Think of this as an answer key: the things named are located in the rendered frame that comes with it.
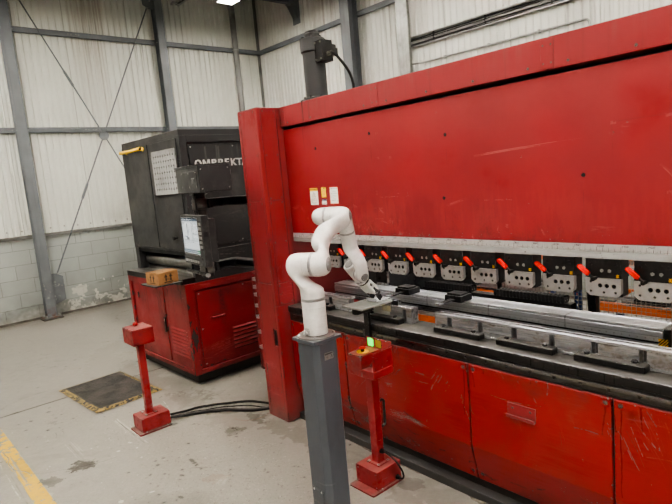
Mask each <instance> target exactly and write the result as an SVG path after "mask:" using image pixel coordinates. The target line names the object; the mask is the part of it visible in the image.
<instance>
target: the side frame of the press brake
mask: <svg viewBox="0 0 672 504"><path fill-rule="evenodd" d="M237 113H238V114H237V116H238V125H239V134H240V143H241V152H242V162H243V171H244V180H245V189H246V198H247V207H248V217H249V226H250V235H251V244H252V253H253V262H254V271H255V281H256V290H257V299H258V308H259V317H260V326H261V335H262V345H263V354H264V363H265V372H266V381H267V390H268V400H269V409H270V414H272V415H274V416H276V417H278V418H280V419H282V420H285V421H286V422H291V421H293V420H296V419H298V418H300V412H301V411H303V410H305V409H304V401H303V398H302V395H301V392H300V389H299V386H298V382H297V379H296V369H295V359H294V349H293V339H292V329H291V317H290V312H289V311H288V306H289V305H293V304H297V303H301V294H300V290H299V288H298V286H297V285H296V283H295V282H294V281H293V280H292V279H291V277H290V276H289V275H288V273H287V270H286V261H287V259H288V257H289V256H290V255H292V254H294V253H311V252H315V251H314V250H313V248H312V245H311V242H302V241H294V238H293V227H292V217H291V207H290V197H289V187H288V177H287V166H286V156H285V146H284V136H283V130H288V129H292V127H280V117H279V108H266V107H255V108H252V109H248V110H244V111H241V112H237ZM309 278H310V279H311V280H312V281H313V282H315V283H317V284H319V285H321V286H322V287H323V288H324V291H325V292H331V293H336V291H335V286H334V285H335V282H339V281H343V280H353V279H352V278H351V277H350V275H349V274H348V273H347V272H346V271H345V269H344V267H340V268H335V267H332V268H331V271H330V272H329V273H328V274H327V275H325V276H321V277H309ZM353 281H354V280H353Z"/></svg>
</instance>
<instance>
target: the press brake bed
mask: <svg viewBox="0 0 672 504"><path fill-rule="evenodd" d="M327 324H328V328H329V329H333V330H334V331H335V332H336V333H341V337H339V338H337V339H336V342H337V353H338V364H339V375H340V387H341V398H342V409H343V420H344V431H345V439H347V440H349V441H351V442H354V443H356V444H358V445H360V446H363V447H365V448H367V449H370V450H371V439H370V427H369V415H368V403H367V391H366V379H365V378H364V377H361V376H358V375H355V374H351V373H350V372H349V361H348V353H350V352H352V351H355V350H358V349H359V347H360V346H367V344H366V339H365V329H364V328H359V327H355V326H350V325H346V324H341V323H337V322H332V321H328V320H327ZM371 333H372V337H373V338H377V339H382V340H386V341H390V342H391V347H392V360H393V372H392V373H390V374H388V375H385V376H383V377H381V378H379V379H378V384H379V396H380V399H381V398H383V399H384V400H385V410H386V425H385V426H384V427H382V434H383V446H384V451H385V452H387V453H388V454H390V455H391V456H393V457H396V458H398V459H400V464H402V465H404V466H406V467H408V468H410V469H412V470H414V471H417V472H419V473H421V474H423V475H425V476H427V477H429V478H432V479H434V480H436V481H438V482H440V483H442V484H445V485H447V486H449V487H451V488H453V489H455V490H458V491H460V492H462V493H464V494H466V495H468V496H471V497H473V498H476V499H478V500H481V501H483V502H486V503H488V504H672V397H668V396H663V395H659V394H655V393H650V392H646V391H641V390H637V389H632V388H628V387H623V386H619V385H614V384H610V383H605V382H601V381H596V380H592V379H587V378H583V377H578V376H574V375H569V374H565V373H561V372H556V371H552V370H547V369H543V368H538V367H534V366H529V365H525V364H520V363H516V362H511V361H507V360H502V359H498V358H493V357H489V356H484V355H480V354H475V353H471V352H467V351H462V350H458V349H453V348H449V347H444V346H440V345H435V344H431V343H426V342H422V341H417V340H413V339H408V338H404V337H399V336H395V335H390V334H386V333H382V332H377V331H373V330H371ZM507 402H511V403H515V404H518V405H522V406H525V407H528V408H532V409H535V410H536V424H535V425H533V424H530V423H526V422H523V421H520V420H517V419H513V418H510V417H507V416H506V413H508V409H507Z"/></svg>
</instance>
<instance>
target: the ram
mask: <svg viewBox="0 0 672 504"><path fill-rule="evenodd" d="M283 136H284V146H285V156H286V166H287V177H288V187H289V197H290V207H291V217H292V227H293V233H313V234H314V232H315V230H316V228H317V227H318V226H319V225H316V224H315V223H314V222H313V221H312V216H311V215H312V213H313V211H314V210H315V209H317V208H322V207H337V206H342V207H347V208H348V209H349V210H350V211H351V214H352V220H353V225H354V230H355V235H367V236H394V237H421V238H448V239H475V240H502V241H529V242H556V243H583V244H610V245H637V246H664V247H672V50H671V51H666V52H661V53H656V54H651V55H646V56H641V57H637V58H632V59H627V60H622V61H617V62H612V63H608V64H603V65H598V66H593V67H588V68H583V69H578V70H574V71H569V72H564V73H559V74H554V75H549V76H545V77H540V78H535V79H530V80H525V81H520V82H515V83H511V84H506V85H501V86H496V87H491V88H486V89H482V90H477V91H472V92H467V93H462V94H457V95H452V96H448V97H443V98H438V99H433V100H428V101H423V102H419V103H414V104H409V105H404V106H399V107H394V108H389V109H385V110H380V111H375V112H370V113H365V114H360V115H355V116H351V117H346V118H341V119H336V120H331V121H326V122H322V123H317V124H312V125H307V126H302V127H297V128H292V129H288V130H283ZM321 187H326V197H324V198H322V196H321ZM329 187H338V198H339V204H331V203H330V192H329ZM310 188H317V190H318V201H319V205H311V198H310ZM322 199H327V204H324V205H322ZM357 245H373V246H391V247H408V248H426V249H444V250H462V251H479V252H497V253H515V254H533V255H550V256H568V257H586V258H604V259H621V260H639V261H657V262H672V255H663V254H642V253H621V252H600V251H579V250H557V249H536V248H515V247H494V246H472V245H451V244H430V243H409V242H387V241H366V240H357Z"/></svg>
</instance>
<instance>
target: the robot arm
mask: <svg viewBox="0 0 672 504"><path fill-rule="evenodd" d="M311 216H312V221H313V222H314V223H315V224H316V225H319V226H318V227H317V228H316V230H315V232H314V234H313V237H312V240H311V245H312V248H313V250H314V251H315V252H311V253H294V254H292V255H290V256H289V257H288V259H287V261H286V270H287V273H288V275H289V276H290V277H291V279H292V280H293V281H294V282H295V283H296V285H297V286H298V288H299V290H300V294H301V303H302V313H303V324H304V331H302V332H300V333H299V334H298V339H300V340H303V341H320V340H325V339H329V338H331V337H333V336H334V335H335V331H334V330H333V329H329V328H328V324H327V313H326V302H325V292H324V288H323V287H322V286H321V285H319V284H317V283H315V282H313V281H312V280H311V279H310V278H309V277H321V276H325V275H327V274H328V273H329V272H330V271H331V268H332V262H331V258H330V255H329V246H330V243H331V241H332V239H333V237H334V236H335V235H336V234H337V233H339V234H340V238H341V242H342V247H343V250H344V252H345V254H346V255H347V256H348V257H349V259H350V260H348V261H347V262H346V263H345V264H344V269H345V271H346V272H347V273H348V274H349V275H350V277H351V278H352V279H353V280H354V281H355V282H356V284H357V285H359V286H360V287H361V289H362V290H363V291H364V292H365V293H367V294H368V295H369V296H370V297H371V298H374V297H375V295H376V296H377V298H378V299H379V300H381V299H382V297H383V296H382V295H381V294H380V292H381V291H380V290H378V289H379V288H378V287H377V285H376V284H375V283H374V282H373V281H372V280H370V279H369V272H368V267H367V263H366V260H365V257H364V256H363V254H362V252H361V251H360V249H359V248H358V245H357V240H356V235H355V230H354V225H353V220H352V214H351V211H350V210H349V209H348V208H347V207H342V206H337V207H322V208H317V209H315V210H314V211H313V213H312V215H311ZM376 292H378V293H377V294H376ZM374 294H375V295H374Z"/></svg>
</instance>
